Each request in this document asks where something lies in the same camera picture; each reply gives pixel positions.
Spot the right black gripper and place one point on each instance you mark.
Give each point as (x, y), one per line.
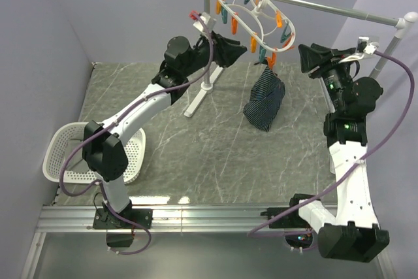
(317, 55)

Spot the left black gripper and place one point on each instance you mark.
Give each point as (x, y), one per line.
(226, 53)

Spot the white oval clip hanger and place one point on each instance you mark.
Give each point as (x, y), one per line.
(270, 31)

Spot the navy striped underwear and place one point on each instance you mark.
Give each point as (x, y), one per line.
(265, 100)

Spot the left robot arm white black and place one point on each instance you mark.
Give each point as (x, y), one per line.
(104, 151)

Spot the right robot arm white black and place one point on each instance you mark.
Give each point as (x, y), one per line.
(353, 233)

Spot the white metal drying rack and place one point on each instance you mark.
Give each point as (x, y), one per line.
(294, 1)

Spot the white perforated laundry basket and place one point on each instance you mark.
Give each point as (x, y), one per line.
(68, 137)

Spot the grey cloth in basket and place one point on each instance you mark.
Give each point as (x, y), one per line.
(76, 164)

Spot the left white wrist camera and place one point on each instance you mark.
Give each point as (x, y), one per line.
(202, 22)

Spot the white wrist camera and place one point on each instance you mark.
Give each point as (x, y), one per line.
(202, 22)
(366, 46)

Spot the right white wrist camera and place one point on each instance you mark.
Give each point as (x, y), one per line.
(366, 46)

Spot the aluminium mounting rail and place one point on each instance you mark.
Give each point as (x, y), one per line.
(220, 218)

